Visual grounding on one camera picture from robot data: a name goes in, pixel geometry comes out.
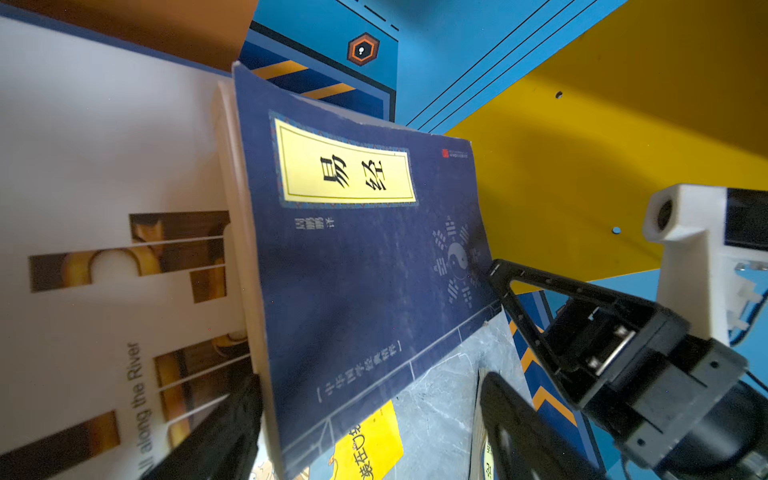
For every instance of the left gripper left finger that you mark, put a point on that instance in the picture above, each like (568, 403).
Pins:
(224, 445)

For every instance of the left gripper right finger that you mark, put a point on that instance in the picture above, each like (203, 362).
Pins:
(523, 445)

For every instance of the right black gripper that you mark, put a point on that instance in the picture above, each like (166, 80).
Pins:
(629, 364)

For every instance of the yellow book with cartoon man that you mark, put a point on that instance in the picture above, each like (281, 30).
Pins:
(369, 451)

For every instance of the white book with brown bars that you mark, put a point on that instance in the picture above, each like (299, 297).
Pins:
(121, 320)

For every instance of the dark blue book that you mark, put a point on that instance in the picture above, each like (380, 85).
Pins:
(237, 191)
(372, 257)
(482, 465)

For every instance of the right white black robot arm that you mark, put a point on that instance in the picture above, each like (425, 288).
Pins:
(730, 443)

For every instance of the yellow shelf with pink and blue boards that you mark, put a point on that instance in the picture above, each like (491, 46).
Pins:
(577, 111)

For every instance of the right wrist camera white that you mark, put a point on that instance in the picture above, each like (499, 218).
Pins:
(710, 237)

